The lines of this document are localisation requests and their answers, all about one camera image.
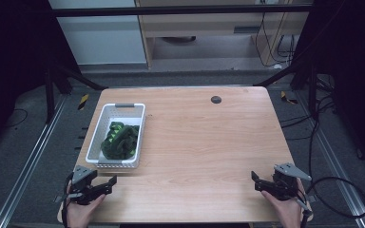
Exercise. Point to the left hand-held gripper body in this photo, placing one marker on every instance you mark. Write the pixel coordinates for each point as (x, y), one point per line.
(82, 179)

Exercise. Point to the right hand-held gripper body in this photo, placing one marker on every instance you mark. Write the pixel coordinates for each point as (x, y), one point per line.
(286, 183)

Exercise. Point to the white plastic basket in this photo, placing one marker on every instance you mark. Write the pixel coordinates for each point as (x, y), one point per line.
(107, 110)

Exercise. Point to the person's right hand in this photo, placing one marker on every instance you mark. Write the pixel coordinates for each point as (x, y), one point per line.
(286, 212)

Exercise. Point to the person's left hand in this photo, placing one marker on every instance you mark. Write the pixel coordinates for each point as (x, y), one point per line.
(81, 213)

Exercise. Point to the yellow black striped tape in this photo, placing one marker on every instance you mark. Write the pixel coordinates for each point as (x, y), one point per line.
(83, 102)
(286, 98)

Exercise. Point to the black metal stand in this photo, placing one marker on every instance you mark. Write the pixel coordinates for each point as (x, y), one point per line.
(312, 91)
(49, 95)

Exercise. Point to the dark curtain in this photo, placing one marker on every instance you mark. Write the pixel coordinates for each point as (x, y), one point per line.
(12, 63)
(358, 79)

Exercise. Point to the white cabinet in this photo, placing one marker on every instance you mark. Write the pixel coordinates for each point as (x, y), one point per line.
(101, 41)

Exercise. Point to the light wooden shelf unit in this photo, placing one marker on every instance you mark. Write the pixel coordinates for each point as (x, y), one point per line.
(202, 23)

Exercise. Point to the aluminium floor rail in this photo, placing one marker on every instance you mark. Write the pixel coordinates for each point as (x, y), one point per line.
(339, 171)
(28, 164)

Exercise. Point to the black horizontal frame bar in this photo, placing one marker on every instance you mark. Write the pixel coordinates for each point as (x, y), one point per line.
(171, 10)

